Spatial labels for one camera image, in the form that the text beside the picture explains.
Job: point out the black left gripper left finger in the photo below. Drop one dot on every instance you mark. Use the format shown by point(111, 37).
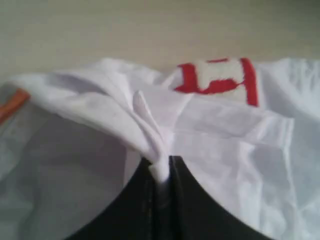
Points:
point(131, 216)

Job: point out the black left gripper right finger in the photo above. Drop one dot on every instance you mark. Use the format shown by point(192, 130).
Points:
point(194, 215)

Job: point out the white shirt with red lettering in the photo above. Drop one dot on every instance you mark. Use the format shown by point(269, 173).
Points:
point(248, 132)

